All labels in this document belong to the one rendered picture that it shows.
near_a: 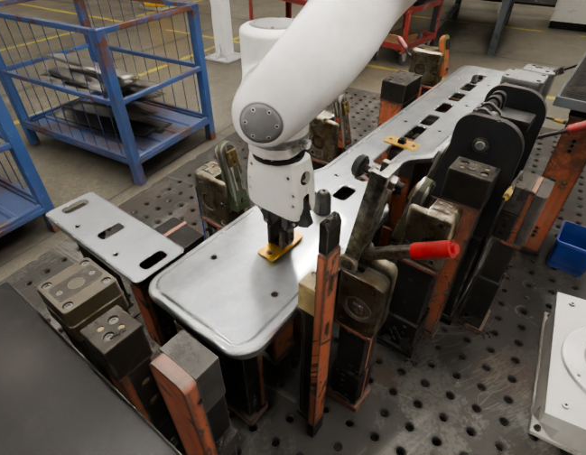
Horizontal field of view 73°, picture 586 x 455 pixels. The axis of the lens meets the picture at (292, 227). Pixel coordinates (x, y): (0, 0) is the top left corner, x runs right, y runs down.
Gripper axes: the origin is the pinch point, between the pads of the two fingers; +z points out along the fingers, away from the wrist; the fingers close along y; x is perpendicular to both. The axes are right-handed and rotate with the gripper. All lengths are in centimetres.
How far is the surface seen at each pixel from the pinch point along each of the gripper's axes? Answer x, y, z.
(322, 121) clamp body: -38.2, 17.6, -0.8
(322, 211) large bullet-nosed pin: -11.3, -0.9, 2.1
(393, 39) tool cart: -408, 169, 78
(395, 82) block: -76, 17, 0
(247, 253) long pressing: 4.7, 3.3, 3.0
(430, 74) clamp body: -102, 16, 4
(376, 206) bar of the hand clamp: 1.8, -16.7, -14.1
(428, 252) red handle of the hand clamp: 1.0, -23.8, -10.0
